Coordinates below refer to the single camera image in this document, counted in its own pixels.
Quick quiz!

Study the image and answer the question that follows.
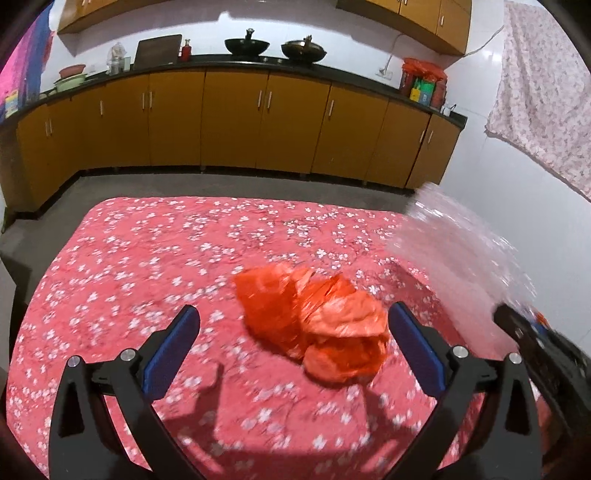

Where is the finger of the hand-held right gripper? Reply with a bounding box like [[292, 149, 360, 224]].
[[492, 302, 561, 370]]

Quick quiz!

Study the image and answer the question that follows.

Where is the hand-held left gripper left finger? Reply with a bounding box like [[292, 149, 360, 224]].
[[48, 305, 208, 480]]

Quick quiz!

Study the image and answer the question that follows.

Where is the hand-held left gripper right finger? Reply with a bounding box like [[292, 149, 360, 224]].
[[385, 302, 543, 480]]

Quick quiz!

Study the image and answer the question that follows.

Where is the orange plastic bag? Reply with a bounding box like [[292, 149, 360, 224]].
[[232, 265, 391, 386]]

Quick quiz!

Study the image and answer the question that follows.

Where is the clear plastic bag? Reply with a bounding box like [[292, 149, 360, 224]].
[[385, 181, 539, 352]]

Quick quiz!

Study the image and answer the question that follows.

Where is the red floral blanket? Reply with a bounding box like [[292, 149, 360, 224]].
[[7, 196, 555, 480]]

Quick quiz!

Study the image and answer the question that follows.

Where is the wooden base kitchen cabinet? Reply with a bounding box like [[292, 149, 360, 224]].
[[0, 67, 462, 227]]

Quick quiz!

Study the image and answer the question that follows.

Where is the pink floral hanging cloth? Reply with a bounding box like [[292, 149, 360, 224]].
[[485, 0, 591, 201]]

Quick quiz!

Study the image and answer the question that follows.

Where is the green box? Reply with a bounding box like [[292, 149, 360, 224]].
[[411, 78, 435, 104]]

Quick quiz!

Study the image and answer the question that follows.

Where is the red plastic shopping bag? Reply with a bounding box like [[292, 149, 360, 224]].
[[401, 58, 450, 109]]

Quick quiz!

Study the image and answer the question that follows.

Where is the black kitchen countertop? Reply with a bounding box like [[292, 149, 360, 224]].
[[0, 54, 468, 134]]

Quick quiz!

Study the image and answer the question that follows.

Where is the glass jar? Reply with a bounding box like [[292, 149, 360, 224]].
[[107, 41, 127, 75]]

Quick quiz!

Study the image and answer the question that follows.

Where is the brown cutting board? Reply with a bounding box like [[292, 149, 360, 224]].
[[134, 34, 183, 70]]

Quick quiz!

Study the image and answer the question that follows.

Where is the black wok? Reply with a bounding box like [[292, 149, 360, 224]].
[[281, 36, 328, 63], [225, 28, 271, 57]]

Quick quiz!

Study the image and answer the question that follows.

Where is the pink and blue hanging cloth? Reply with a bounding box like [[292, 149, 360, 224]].
[[0, 4, 54, 123]]

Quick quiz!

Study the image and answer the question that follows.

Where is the wooden wall cabinet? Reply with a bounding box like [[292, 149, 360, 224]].
[[58, 0, 137, 34], [336, 0, 472, 57]]

